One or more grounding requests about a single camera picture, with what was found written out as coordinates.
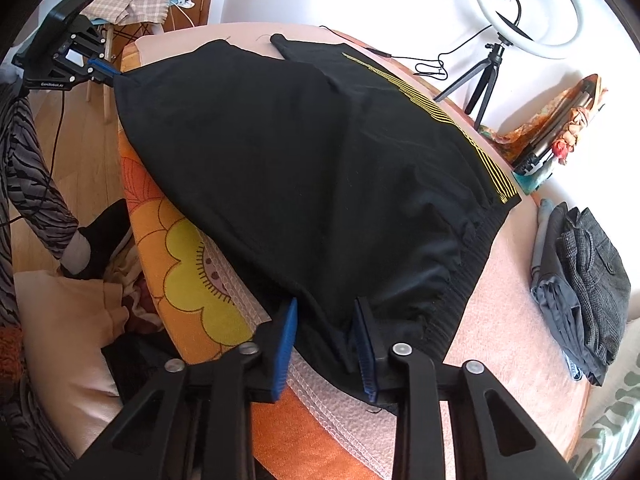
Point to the beige plaid cloth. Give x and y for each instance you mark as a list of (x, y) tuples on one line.
[(126, 12)]

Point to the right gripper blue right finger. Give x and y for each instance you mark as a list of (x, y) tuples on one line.
[(379, 381)]

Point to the pile of clothes on floor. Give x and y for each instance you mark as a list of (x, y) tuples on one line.
[(140, 340)]

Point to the white ring light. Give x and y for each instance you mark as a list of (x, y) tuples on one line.
[(547, 28)]

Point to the beige cushion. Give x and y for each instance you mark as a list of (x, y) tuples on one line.
[(66, 323)]

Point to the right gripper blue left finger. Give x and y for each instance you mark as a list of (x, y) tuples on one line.
[(275, 340)]

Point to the folded tripod with orange scarf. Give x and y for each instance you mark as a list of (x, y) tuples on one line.
[(534, 149)]

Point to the pink towel blanket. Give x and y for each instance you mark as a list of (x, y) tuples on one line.
[(501, 326)]

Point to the folded dark grey pants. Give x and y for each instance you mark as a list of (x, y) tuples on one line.
[(583, 291)]

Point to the green white leaf pillow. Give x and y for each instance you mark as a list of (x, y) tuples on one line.
[(611, 420)]

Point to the orange floral bedsheet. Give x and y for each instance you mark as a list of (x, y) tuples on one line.
[(314, 431)]

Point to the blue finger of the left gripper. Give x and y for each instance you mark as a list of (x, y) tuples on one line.
[(101, 72)]

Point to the black mini tripod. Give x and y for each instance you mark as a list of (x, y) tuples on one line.
[(488, 70)]

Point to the folded grey blue garment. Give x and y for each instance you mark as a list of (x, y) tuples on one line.
[(545, 208)]

